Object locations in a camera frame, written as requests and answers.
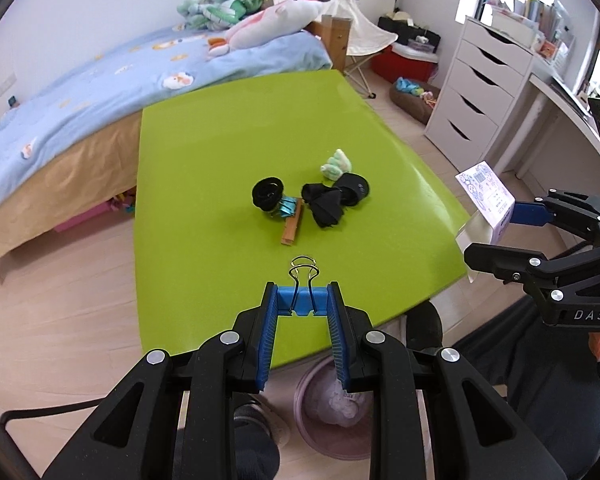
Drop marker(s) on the row of books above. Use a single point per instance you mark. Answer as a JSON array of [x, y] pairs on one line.
[[530, 20]]

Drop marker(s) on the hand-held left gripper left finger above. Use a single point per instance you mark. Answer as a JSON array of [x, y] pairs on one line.
[[269, 330]]

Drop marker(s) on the red storage box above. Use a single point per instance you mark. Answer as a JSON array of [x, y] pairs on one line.
[[405, 65]]

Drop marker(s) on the black crumpled cloth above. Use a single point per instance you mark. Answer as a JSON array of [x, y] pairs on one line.
[[322, 205]]

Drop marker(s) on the pale green plush toy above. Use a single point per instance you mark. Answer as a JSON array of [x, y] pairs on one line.
[[336, 165]]

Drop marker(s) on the pink toys under bed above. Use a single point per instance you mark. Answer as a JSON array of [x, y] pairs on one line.
[[95, 212]]

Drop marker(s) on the white folding chair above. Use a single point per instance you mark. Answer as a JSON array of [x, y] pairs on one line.
[[365, 30]]

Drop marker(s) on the white drawer unit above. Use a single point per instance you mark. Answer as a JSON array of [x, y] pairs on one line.
[[480, 85]]

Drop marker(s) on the black bag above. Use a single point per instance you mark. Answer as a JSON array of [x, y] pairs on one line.
[[410, 30]]

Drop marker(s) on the tan bed frame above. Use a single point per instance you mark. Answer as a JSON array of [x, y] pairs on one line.
[[80, 170]]

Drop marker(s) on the pink white plush toy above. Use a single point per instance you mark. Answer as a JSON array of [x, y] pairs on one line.
[[270, 22]]

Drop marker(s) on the person's dark trouser leg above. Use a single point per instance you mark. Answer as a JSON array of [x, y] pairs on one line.
[[540, 385]]

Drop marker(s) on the white crumpled paper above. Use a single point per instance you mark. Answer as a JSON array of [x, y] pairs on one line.
[[337, 405]]

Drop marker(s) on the black round lid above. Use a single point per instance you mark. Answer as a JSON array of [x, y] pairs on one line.
[[356, 187]]

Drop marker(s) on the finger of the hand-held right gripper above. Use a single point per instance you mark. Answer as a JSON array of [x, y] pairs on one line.
[[500, 260], [527, 212]]

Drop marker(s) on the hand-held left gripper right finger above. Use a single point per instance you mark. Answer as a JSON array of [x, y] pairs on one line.
[[339, 330]]

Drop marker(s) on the brown pet bed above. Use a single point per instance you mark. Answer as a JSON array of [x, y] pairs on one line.
[[415, 105]]

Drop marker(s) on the white wall switch plate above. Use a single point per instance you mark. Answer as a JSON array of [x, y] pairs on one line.
[[7, 85]]

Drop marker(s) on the brown wooden block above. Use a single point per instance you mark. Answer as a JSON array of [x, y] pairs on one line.
[[292, 227]]

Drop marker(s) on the teal soft toy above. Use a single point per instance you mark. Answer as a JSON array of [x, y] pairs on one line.
[[410, 86]]

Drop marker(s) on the bed with blue blanket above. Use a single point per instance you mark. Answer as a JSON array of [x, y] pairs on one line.
[[105, 85]]

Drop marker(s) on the pink trash bin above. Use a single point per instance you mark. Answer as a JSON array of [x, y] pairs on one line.
[[325, 437]]

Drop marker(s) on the white desk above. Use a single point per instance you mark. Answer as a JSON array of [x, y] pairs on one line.
[[555, 105]]

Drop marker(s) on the white purple printed packet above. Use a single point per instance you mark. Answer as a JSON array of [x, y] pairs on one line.
[[482, 190]]

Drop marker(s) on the blue binder clip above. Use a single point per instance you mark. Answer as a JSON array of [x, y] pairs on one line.
[[302, 300]]

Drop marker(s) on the wooden bed post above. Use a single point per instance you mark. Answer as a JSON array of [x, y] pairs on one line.
[[339, 40]]

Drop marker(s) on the black tape roll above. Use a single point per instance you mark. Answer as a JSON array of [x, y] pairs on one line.
[[268, 193]]

